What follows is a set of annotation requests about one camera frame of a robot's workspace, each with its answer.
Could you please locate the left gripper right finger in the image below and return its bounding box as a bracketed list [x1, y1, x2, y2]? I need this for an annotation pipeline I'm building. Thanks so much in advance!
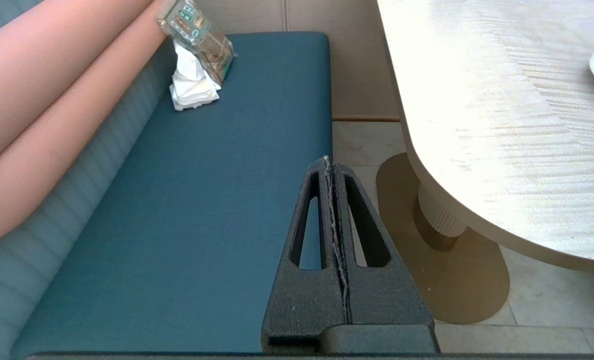
[330, 160, 433, 327]

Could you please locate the teal upholstered bench sofa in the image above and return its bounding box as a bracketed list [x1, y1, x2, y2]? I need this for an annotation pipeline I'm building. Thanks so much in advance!
[0, 0, 333, 359]

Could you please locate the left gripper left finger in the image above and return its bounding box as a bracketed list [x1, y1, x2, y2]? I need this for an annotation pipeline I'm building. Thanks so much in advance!
[261, 156, 351, 352]

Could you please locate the beige table pedestal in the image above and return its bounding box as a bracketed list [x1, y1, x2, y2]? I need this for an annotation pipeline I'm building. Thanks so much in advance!
[377, 152, 510, 325]

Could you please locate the pink bolster cushion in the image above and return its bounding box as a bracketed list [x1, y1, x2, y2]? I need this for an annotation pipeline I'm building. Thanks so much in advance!
[0, 0, 153, 177]
[0, 0, 177, 246]

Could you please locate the green snack packet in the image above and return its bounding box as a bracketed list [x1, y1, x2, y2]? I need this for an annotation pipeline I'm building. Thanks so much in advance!
[156, 0, 236, 86]

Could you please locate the crumpled white tissue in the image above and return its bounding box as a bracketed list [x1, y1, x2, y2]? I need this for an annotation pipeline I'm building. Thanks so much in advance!
[170, 40, 222, 112]

